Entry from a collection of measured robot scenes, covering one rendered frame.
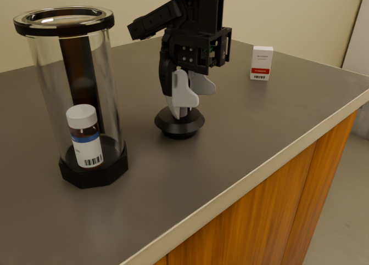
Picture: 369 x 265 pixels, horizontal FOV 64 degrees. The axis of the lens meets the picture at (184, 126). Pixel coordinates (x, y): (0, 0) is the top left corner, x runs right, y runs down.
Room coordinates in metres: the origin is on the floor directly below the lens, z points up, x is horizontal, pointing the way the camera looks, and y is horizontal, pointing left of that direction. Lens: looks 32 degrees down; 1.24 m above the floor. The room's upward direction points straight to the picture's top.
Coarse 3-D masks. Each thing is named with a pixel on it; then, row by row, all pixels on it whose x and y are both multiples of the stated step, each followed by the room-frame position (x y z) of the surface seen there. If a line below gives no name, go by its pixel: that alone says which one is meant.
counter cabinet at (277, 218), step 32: (320, 160) 0.60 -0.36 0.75; (256, 192) 0.41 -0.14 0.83; (288, 192) 0.51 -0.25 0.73; (320, 192) 0.66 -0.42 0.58; (224, 224) 0.35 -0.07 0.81; (256, 224) 0.43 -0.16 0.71; (288, 224) 0.54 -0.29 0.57; (192, 256) 0.30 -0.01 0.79; (224, 256) 0.36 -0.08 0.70; (256, 256) 0.45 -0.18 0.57; (288, 256) 0.59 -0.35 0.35
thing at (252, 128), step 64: (128, 64) 0.80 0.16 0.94; (320, 64) 0.80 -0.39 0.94; (0, 128) 0.46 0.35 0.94; (128, 128) 0.46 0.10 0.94; (256, 128) 0.46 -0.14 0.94; (320, 128) 0.49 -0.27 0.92; (0, 192) 0.30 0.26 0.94; (64, 192) 0.30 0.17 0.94; (128, 192) 0.30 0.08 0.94; (192, 192) 0.30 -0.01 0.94; (0, 256) 0.20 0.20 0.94; (64, 256) 0.20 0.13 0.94; (128, 256) 0.20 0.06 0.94
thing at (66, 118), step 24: (24, 24) 0.30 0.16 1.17; (48, 24) 0.30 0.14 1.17; (72, 24) 0.30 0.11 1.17; (48, 48) 0.31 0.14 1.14; (72, 48) 0.31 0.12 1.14; (96, 48) 0.33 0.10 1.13; (48, 72) 0.31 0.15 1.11; (72, 72) 0.31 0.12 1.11; (96, 72) 0.32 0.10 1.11; (48, 96) 0.31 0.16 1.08; (72, 96) 0.31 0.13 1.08; (96, 96) 0.32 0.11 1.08; (72, 120) 0.31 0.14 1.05; (96, 120) 0.31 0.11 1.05; (120, 120) 0.36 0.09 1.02; (72, 144) 0.31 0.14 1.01; (96, 144) 0.31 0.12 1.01; (120, 144) 0.34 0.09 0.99; (72, 168) 0.31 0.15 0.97; (96, 168) 0.31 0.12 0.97
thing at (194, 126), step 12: (168, 108) 0.48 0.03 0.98; (180, 108) 0.44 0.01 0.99; (192, 108) 0.48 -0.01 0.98; (156, 120) 0.44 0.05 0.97; (168, 120) 0.43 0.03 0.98; (180, 120) 0.43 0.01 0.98; (192, 120) 0.43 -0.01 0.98; (204, 120) 0.45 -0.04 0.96; (168, 132) 0.42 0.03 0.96; (180, 132) 0.41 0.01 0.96; (192, 132) 0.43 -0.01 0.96
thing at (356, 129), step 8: (368, 104) 1.80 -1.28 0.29; (360, 112) 1.84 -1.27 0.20; (368, 112) 1.80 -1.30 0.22; (360, 120) 1.83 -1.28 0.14; (368, 120) 1.79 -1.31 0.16; (352, 128) 1.86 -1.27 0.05; (360, 128) 1.82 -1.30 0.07; (368, 128) 1.77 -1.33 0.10; (360, 136) 1.81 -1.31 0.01; (368, 136) 1.77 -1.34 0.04
